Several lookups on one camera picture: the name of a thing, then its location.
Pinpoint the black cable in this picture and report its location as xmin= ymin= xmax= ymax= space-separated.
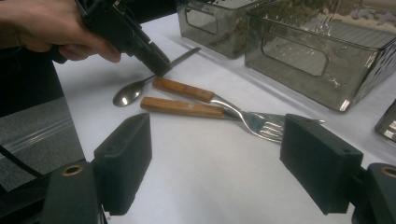
xmin=0 ymin=144 xmax=43 ymax=179

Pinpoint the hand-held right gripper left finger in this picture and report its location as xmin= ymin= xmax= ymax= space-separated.
xmin=92 ymin=112 xmax=152 ymax=217

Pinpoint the metal spoon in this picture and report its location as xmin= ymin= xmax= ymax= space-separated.
xmin=112 ymin=47 xmax=202 ymax=108

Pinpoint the wooden-handled fork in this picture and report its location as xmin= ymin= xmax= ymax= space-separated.
xmin=151 ymin=77 xmax=285 ymax=145
xmin=139 ymin=96 xmax=326 ymax=125

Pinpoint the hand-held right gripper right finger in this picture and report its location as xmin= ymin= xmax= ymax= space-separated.
xmin=279 ymin=113 xmax=363 ymax=216

